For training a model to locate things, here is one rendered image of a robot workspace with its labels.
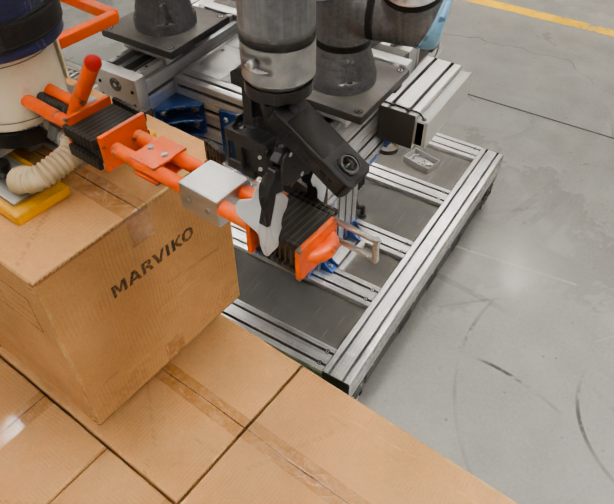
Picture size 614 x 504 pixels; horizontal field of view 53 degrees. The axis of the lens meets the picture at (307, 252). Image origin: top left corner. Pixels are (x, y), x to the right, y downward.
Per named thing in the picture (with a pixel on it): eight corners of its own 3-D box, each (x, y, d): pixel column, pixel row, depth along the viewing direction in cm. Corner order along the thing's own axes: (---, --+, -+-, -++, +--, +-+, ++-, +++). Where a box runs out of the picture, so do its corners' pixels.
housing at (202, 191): (180, 208, 84) (175, 182, 80) (215, 183, 87) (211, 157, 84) (218, 230, 81) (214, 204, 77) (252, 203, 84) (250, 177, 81)
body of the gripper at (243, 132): (269, 141, 76) (264, 48, 67) (326, 167, 72) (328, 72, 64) (226, 172, 71) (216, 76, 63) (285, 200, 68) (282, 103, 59)
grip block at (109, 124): (68, 154, 92) (56, 120, 88) (119, 124, 98) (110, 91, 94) (105, 176, 89) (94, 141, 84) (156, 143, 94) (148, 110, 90)
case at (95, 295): (-75, 284, 141) (-172, 138, 112) (68, 193, 163) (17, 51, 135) (100, 427, 116) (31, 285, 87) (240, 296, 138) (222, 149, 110)
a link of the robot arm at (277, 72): (331, 32, 61) (278, 64, 56) (330, 75, 64) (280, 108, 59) (272, 12, 64) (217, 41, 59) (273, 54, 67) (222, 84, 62)
